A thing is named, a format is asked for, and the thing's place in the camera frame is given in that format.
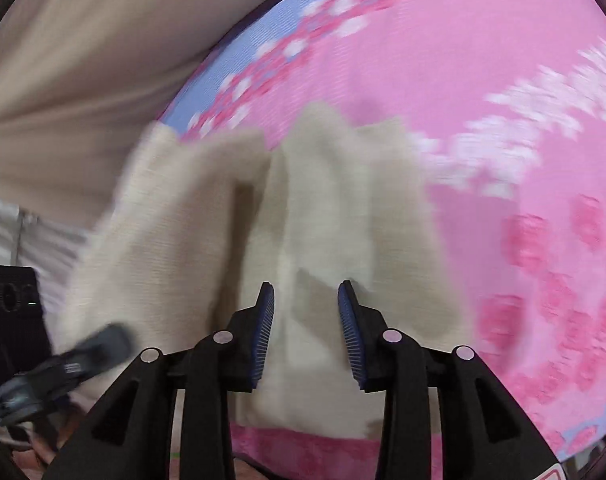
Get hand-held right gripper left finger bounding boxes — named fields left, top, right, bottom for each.
left=43, top=281, right=276, bottom=480

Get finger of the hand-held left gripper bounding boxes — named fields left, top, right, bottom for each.
left=0, top=322, right=134, bottom=423

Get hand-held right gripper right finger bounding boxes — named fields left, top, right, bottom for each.
left=338, top=281, right=560, bottom=480

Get pink floral bedsheet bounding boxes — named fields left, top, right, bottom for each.
left=158, top=0, right=606, bottom=480

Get cream sweater with black hearts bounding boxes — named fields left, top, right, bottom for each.
left=53, top=102, right=478, bottom=441

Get beige draped cloth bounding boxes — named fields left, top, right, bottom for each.
left=0, top=0, right=344, bottom=231

